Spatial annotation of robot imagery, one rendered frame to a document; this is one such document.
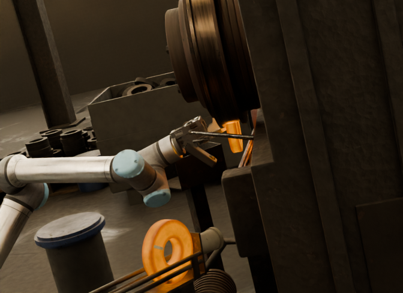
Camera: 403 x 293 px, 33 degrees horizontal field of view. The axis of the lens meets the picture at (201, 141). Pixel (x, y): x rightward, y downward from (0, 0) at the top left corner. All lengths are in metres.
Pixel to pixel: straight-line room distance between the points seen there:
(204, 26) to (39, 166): 0.84
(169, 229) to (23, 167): 0.89
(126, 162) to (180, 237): 0.50
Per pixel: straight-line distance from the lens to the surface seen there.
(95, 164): 2.21
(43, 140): 5.60
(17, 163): 2.44
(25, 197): 2.56
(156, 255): 1.63
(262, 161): 1.61
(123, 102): 4.53
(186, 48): 1.88
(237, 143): 2.21
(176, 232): 1.67
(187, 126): 2.25
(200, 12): 1.84
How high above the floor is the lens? 1.29
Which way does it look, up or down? 12 degrees down
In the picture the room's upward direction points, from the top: 14 degrees counter-clockwise
